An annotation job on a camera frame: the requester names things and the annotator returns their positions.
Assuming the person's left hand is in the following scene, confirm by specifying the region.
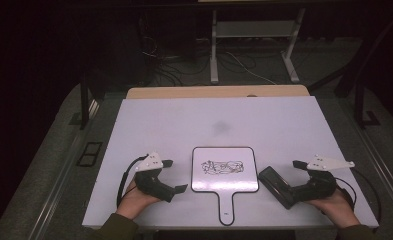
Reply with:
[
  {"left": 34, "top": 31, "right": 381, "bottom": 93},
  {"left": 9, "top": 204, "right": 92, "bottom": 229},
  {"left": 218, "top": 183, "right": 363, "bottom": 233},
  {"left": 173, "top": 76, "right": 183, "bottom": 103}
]
[{"left": 116, "top": 178, "right": 162, "bottom": 221}]

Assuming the large white tabletop panel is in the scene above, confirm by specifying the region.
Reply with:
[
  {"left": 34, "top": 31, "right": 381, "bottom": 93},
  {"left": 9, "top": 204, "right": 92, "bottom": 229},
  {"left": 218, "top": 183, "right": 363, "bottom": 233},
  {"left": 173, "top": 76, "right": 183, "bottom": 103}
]
[{"left": 82, "top": 95, "right": 380, "bottom": 230}]

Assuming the black whiteboard eraser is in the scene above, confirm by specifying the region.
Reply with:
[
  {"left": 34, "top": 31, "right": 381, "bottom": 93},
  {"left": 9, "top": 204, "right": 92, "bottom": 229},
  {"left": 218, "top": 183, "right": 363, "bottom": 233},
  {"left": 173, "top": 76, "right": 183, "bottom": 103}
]
[{"left": 257, "top": 165, "right": 297, "bottom": 210}]

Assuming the black metal stand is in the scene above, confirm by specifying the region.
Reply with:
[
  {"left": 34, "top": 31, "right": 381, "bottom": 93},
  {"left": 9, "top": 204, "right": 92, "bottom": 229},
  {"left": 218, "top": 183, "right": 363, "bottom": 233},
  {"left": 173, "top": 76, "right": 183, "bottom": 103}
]
[
  {"left": 68, "top": 71, "right": 100, "bottom": 131},
  {"left": 333, "top": 9, "right": 393, "bottom": 130}
]

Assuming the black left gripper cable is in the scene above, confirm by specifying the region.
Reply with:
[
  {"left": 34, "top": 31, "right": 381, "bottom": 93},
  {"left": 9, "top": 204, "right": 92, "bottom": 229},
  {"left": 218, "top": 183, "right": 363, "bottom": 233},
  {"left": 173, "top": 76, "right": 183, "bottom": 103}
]
[{"left": 116, "top": 153, "right": 150, "bottom": 209}]

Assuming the black floor cables bundle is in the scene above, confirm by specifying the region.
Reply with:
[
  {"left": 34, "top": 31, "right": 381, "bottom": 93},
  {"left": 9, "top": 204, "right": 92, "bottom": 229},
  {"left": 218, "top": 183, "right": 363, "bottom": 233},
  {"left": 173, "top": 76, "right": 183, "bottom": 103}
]
[{"left": 139, "top": 16, "right": 212, "bottom": 88}]

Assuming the person's right hand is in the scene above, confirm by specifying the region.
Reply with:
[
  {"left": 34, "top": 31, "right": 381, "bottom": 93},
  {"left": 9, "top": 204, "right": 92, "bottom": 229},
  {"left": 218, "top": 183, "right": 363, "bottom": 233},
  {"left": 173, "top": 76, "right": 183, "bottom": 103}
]
[{"left": 305, "top": 188, "right": 361, "bottom": 229}]

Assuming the white floor cable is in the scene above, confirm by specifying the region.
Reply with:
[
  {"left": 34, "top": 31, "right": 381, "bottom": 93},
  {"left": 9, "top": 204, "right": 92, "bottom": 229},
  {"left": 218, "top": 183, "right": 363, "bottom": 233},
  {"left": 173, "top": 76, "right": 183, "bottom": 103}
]
[{"left": 223, "top": 49, "right": 278, "bottom": 86}]

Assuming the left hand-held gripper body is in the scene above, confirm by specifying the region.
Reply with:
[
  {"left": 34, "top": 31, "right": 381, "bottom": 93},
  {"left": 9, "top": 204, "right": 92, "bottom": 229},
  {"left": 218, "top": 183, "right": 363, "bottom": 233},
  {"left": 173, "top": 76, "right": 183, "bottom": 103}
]
[{"left": 133, "top": 152, "right": 177, "bottom": 204}]

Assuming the white metal stand frame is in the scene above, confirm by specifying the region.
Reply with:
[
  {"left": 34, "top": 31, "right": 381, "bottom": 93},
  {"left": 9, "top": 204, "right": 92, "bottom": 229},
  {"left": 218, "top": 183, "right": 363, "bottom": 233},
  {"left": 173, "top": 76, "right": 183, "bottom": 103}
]
[{"left": 209, "top": 8, "right": 307, "bottom": 85}]

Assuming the wooden table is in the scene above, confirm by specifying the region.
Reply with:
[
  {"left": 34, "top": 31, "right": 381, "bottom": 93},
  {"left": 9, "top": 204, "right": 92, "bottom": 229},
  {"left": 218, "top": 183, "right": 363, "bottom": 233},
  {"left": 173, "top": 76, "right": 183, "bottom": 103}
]
[{"left": 126, "top": 84, "right": 311, "bottom": 100}]

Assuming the black rectangular floor frame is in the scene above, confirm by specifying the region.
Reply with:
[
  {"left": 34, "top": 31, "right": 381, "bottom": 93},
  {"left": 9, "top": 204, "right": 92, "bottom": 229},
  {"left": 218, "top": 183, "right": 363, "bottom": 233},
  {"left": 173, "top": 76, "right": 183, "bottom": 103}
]
[{"left": 76, "top": 141, "right": 104, "bottom": 168}]

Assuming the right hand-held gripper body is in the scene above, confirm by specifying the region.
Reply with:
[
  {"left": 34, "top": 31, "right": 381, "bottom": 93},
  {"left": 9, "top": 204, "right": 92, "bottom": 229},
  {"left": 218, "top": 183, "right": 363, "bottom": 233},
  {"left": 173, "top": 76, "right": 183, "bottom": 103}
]
[{"left": 292, "top": 153, "right": 356, "bottom": 203}]

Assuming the aluminium floor rail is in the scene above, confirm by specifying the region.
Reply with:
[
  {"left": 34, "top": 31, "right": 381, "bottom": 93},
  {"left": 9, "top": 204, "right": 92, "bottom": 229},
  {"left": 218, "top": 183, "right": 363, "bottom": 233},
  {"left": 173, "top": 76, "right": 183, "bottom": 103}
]
[
  {"left": 27, "top": 99, "right": 100, "bottom": 240},
  {"left": 337, "top": 99, "right": 393, "bottom": 216}
]

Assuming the white cutting board with handle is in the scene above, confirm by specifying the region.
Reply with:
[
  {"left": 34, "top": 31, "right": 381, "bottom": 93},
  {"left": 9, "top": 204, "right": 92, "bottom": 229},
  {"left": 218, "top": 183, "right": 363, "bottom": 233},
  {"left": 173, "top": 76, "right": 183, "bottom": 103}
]
[{"left": 190, "top": 145, "right": 260, "bottom": 227}]

